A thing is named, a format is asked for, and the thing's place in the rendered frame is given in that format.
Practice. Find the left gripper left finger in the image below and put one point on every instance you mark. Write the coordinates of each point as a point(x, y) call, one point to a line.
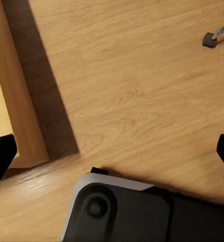
point(8, 150)

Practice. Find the bed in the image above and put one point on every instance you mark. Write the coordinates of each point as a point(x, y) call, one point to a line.
point(17, 114)

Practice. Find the swivel chair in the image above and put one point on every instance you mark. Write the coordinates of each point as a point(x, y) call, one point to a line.
point(210, 38)

